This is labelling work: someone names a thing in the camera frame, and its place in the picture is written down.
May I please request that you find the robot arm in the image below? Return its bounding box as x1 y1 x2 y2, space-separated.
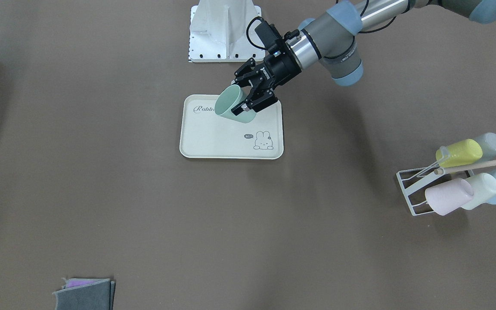
232 0 496 95

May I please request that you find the grey folded cloth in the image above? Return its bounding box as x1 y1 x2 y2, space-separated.
53 278 115 310

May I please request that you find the yellow cup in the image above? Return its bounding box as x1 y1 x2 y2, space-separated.
435 139 484 167

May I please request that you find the grey blue cup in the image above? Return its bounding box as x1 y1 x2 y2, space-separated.
474 132 496 162

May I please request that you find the green cup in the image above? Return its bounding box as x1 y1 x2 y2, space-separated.
214 84 257 124

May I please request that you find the white wire cup rack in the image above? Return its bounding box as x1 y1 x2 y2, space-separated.
396 158 496 216

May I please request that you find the pink cup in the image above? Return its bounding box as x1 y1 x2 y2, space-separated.
425 178 474 216

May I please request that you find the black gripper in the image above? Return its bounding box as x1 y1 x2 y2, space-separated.
231 52 301 116

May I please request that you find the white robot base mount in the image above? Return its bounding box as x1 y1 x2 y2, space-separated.
188 0 266 63

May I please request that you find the white cup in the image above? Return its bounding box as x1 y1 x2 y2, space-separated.
461 173 496 210

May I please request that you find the cream rabbit tray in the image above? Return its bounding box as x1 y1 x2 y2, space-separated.
179 94 284 160

